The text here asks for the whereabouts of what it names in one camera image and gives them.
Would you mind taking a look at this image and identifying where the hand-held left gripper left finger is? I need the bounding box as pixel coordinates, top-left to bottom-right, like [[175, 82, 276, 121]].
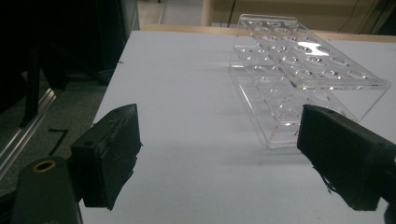
[[68, 103, 144, 211]]

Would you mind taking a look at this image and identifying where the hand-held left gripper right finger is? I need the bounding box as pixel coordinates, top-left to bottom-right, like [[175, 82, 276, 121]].
[[296, 104, 396, 212]]

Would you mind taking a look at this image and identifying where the clear acrylic tube rack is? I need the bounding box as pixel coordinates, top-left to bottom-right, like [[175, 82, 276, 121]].
[[229, 13, 392, 149]]

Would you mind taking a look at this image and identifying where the black metal stand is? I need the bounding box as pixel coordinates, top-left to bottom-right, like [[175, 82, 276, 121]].
[[19, 46, 42, 129]]

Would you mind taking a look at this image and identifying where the black cabinet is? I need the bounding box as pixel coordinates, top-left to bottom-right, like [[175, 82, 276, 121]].
[[62, 0, 140, 87]]

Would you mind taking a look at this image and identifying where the beige wooden cabinet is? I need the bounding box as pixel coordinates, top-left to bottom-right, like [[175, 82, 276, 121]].
[[201, 0, 396, 35]]

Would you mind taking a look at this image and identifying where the metal floor rail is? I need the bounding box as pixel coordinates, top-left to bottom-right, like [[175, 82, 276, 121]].
[[0, 88, 58, 182]]

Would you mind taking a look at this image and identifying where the black hanging cable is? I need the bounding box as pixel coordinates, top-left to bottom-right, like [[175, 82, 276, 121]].
[[226, 0, 237, 28]]

